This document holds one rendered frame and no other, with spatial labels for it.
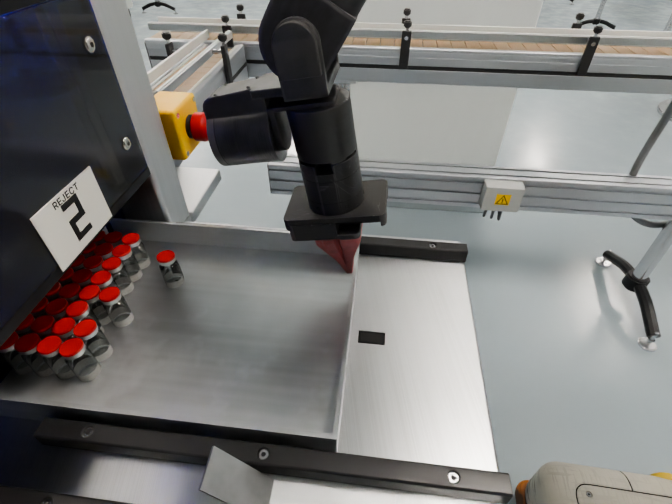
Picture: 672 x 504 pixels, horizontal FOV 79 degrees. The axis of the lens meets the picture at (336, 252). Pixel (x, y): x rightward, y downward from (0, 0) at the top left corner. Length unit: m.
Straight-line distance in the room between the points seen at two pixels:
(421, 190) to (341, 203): 1.04
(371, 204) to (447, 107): 1.55
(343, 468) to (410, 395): 0.10
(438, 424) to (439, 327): 0.11
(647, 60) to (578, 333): 0.94
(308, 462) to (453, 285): 0.28
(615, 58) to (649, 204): 0.54
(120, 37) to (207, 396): 0.38
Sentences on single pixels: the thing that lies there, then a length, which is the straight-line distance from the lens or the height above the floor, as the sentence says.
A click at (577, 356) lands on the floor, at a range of 1.73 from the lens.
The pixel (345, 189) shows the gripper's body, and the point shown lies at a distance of 0.38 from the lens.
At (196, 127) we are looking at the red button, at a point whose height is 1.00.
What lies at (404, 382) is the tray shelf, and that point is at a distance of 0.43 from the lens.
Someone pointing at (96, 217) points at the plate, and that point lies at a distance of 0.47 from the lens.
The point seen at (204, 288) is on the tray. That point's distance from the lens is 0.53.
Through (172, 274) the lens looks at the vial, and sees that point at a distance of 0.52.
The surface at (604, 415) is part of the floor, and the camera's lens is 1.63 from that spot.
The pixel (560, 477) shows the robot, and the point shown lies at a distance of 1.14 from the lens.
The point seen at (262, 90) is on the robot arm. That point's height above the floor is 1.13.
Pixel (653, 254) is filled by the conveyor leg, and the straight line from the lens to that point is 1.86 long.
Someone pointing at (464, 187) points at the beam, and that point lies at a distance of 1.43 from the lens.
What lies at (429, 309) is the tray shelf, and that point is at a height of 0.88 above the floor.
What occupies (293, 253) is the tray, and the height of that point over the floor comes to 0.88.
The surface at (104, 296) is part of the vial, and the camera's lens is 0.50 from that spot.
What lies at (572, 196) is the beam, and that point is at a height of 0.50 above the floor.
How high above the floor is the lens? 1.25
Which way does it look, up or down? 42 degrees down
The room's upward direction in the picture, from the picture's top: straight up
